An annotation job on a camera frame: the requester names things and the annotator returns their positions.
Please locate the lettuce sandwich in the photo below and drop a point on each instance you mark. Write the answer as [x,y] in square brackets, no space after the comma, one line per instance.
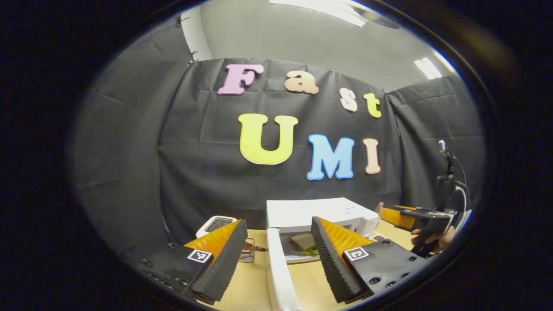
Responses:
[302,239]

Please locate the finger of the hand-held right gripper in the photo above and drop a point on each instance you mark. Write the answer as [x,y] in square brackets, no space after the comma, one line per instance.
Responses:
[389,216]

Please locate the small ceiling light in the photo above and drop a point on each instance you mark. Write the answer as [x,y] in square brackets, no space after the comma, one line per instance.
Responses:
[427,68]

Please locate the small clear glass cup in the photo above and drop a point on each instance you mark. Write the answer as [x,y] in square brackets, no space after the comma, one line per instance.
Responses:
[246,255]

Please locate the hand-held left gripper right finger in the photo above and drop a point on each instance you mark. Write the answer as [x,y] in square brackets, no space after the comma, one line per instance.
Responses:
[328,263]

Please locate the white microwave oven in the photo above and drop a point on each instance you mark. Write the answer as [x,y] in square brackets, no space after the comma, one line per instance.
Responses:
[311,211]

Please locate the large ceiling light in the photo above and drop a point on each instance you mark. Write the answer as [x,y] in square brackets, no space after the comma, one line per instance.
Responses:
[328,8]

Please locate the white toaster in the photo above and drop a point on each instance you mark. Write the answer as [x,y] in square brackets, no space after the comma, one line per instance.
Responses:
[214,224]

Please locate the black backdrop cloth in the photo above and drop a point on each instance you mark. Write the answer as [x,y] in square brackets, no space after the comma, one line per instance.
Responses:
[194,151]

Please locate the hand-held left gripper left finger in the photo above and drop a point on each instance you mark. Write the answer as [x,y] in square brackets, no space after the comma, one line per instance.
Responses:
[224,263]

